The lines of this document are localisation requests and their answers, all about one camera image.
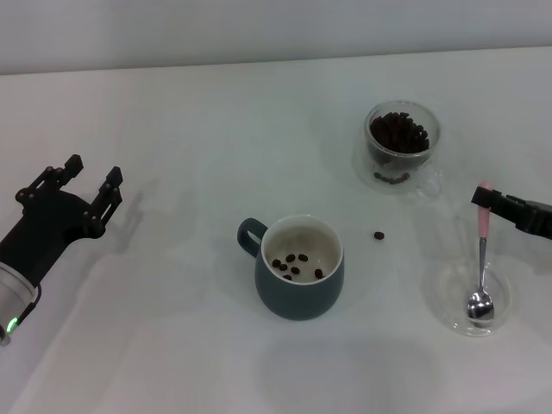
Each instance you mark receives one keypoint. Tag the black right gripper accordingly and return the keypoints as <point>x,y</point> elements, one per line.
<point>543,217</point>

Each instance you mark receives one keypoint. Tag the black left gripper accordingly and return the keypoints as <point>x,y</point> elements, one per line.
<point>49,224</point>

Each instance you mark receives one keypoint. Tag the dark green ceramic mug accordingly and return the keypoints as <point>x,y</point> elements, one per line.
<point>297,302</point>

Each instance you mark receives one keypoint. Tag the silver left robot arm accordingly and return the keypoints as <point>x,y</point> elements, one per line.
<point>10,297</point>

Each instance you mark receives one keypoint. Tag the pile of coffee beans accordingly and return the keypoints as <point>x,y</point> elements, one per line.
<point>399,133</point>

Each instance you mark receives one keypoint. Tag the clear glass saucer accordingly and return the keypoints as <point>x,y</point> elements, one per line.
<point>502,293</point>

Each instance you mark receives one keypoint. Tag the clear double-wall glass cup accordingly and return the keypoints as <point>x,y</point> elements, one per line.
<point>364,172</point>

